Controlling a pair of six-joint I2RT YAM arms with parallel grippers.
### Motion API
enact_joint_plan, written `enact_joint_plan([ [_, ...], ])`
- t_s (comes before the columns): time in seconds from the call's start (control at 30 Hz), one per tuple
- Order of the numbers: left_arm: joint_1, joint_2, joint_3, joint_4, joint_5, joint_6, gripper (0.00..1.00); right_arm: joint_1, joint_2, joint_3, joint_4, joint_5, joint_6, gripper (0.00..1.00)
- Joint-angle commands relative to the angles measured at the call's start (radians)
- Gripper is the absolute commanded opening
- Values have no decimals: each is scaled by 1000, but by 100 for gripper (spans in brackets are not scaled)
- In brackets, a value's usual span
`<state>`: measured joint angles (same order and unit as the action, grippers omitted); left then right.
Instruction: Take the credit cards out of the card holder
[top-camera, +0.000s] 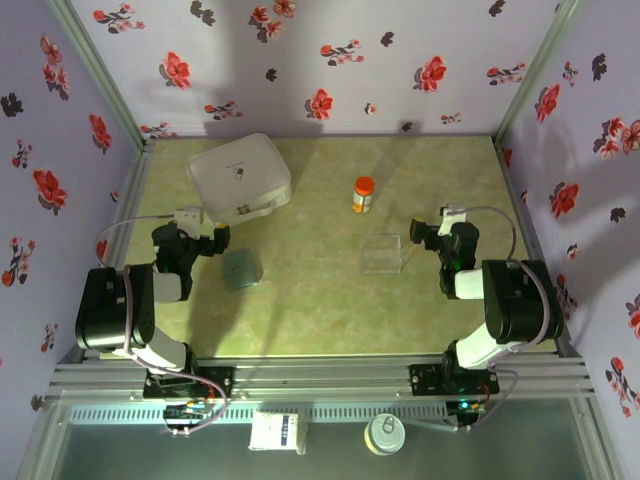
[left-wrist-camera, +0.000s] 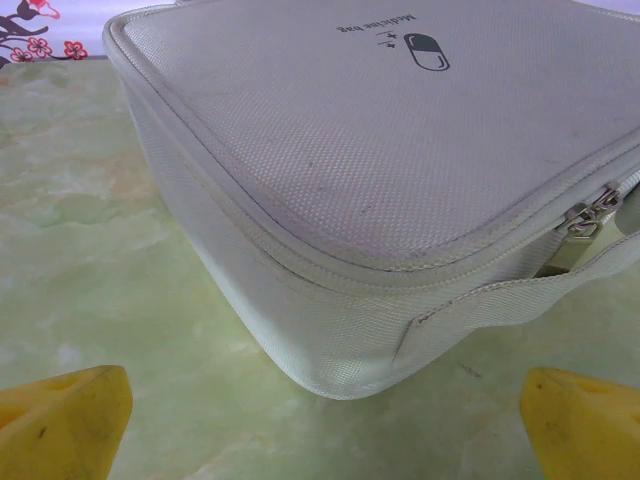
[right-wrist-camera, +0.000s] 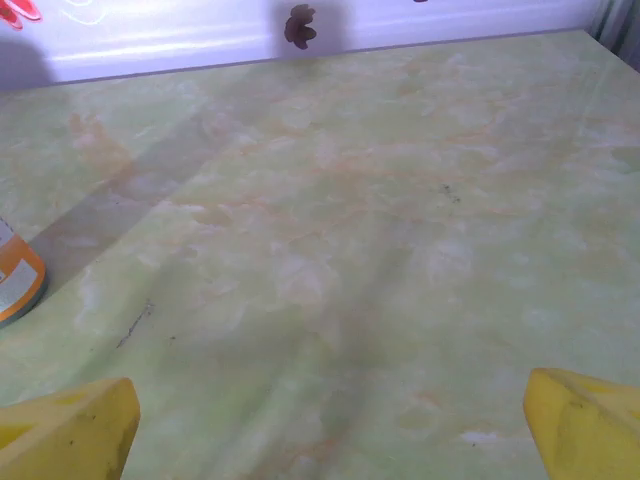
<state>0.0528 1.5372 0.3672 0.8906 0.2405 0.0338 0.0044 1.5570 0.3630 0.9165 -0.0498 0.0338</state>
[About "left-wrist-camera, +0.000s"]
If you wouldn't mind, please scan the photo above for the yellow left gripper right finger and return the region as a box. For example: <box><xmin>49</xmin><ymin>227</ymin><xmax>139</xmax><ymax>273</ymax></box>
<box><xmin>518</xmin><ymin>366</ymin><xmax>640</xmax><ymax>480</ymax></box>

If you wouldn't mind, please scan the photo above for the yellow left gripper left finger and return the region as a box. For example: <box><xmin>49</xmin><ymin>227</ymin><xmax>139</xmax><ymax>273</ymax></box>
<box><xmin>0</xmin><ymin>364</ymin><xmax>134</xmax><ymax>480</ymax></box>

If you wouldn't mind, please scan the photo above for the white plastic container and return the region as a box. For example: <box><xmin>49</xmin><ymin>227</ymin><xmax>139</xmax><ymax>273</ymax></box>
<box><xmin>102</xmin><ymin>0</ymin><xmax>640</xmax><ymax>401</ymax></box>

